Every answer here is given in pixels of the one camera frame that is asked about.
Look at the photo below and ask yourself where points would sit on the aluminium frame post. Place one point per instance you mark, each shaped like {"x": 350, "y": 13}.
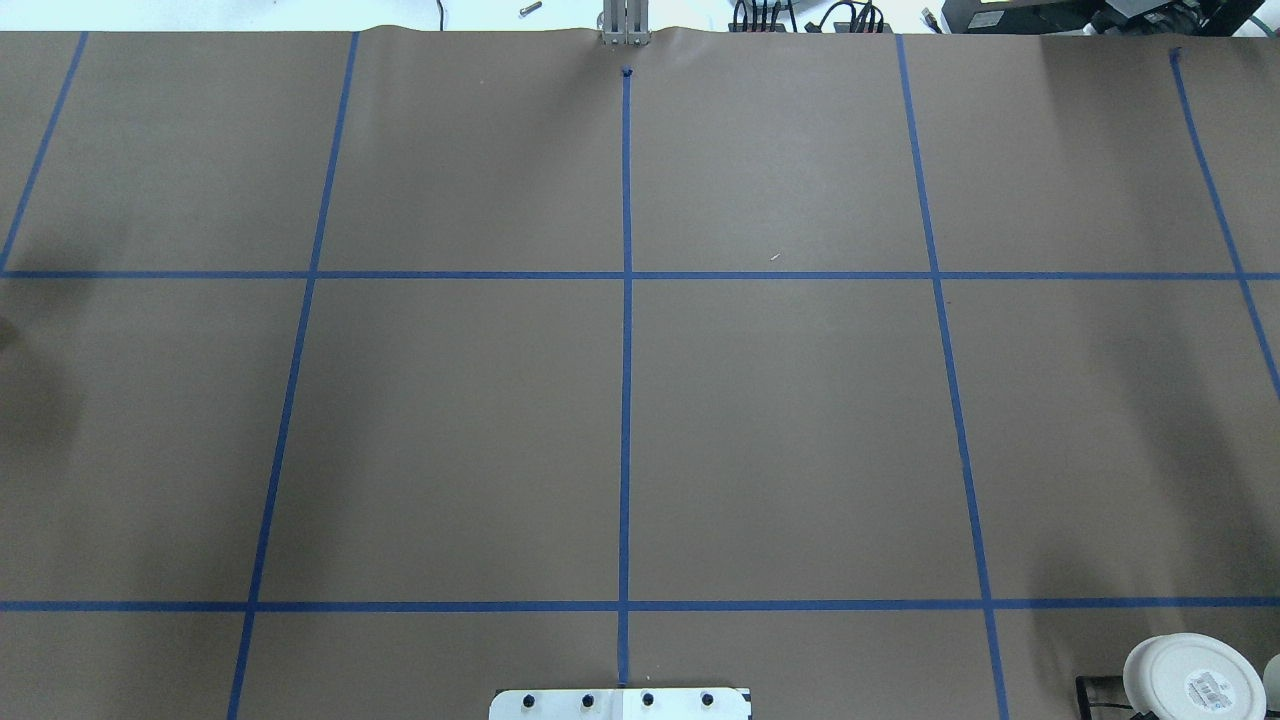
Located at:
{"x": 625, "y": 23}

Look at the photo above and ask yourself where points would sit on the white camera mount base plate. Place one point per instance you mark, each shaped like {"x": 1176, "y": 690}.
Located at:
{"x": 623, "y": 703}

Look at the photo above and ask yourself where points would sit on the white cup on rack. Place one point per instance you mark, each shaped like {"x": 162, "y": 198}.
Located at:
{"x": 1192, "y": 676}
{"x": 1271, "y": 683}

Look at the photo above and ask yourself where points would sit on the black wire cup rack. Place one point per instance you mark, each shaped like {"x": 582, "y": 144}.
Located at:
{"x": 1103, "y": 697}

